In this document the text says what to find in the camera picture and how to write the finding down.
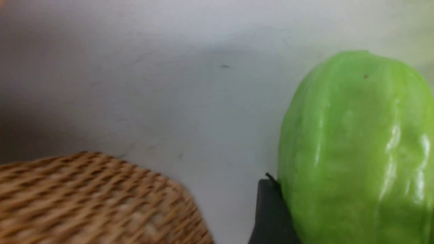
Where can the woven wicker basket green lining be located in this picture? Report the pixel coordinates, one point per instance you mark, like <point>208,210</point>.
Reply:
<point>93,198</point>

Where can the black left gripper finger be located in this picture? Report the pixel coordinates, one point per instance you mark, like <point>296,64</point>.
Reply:
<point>273,222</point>

